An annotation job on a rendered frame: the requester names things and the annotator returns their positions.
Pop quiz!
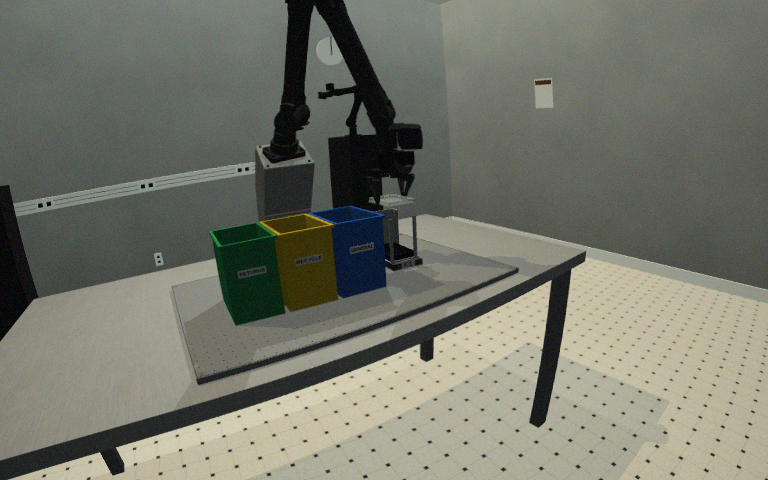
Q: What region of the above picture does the green bin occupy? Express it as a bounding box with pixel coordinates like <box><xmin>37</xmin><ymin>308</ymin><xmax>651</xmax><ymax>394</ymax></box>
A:
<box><xmin>209</xmin><ymin>222</ymin><xmax>285</xmax><ymax>325</ymax></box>

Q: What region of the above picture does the blue bin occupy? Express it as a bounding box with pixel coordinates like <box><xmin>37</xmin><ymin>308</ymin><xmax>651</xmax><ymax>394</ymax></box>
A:
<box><xmin>308</xmin><ymin>206</ymin><xmax>387</xmax><ymax>298</ymax></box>

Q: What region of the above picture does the yellow recycle bin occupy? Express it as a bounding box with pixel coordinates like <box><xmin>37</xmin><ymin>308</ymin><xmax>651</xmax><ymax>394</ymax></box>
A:
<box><xmin>259</xmin><ymin>214</ymin><xmax>338</xmax><ymax>312</ymax></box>

